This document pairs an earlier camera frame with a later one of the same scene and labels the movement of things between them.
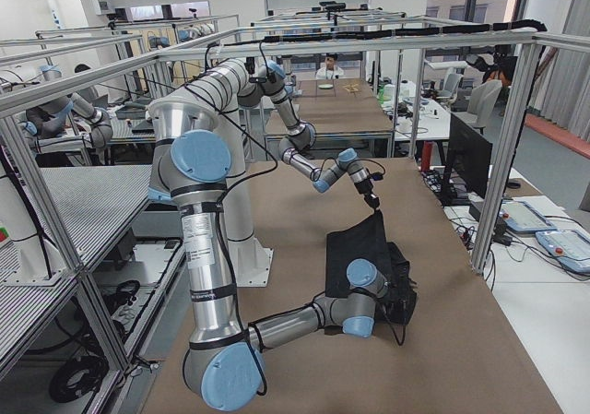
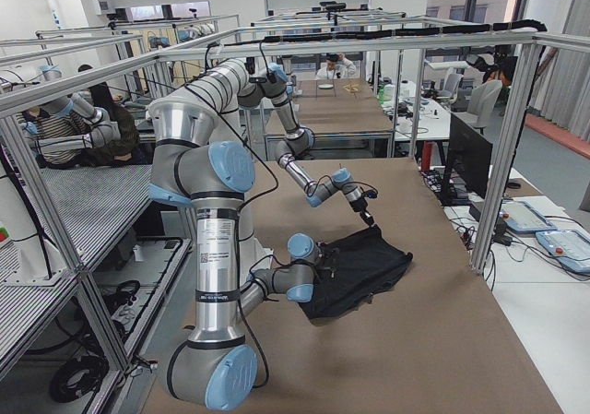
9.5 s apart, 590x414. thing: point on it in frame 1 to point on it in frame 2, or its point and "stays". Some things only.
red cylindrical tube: [426, 156] stays
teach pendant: [518, 216] stays
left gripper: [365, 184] to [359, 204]
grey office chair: [482, 101] stays
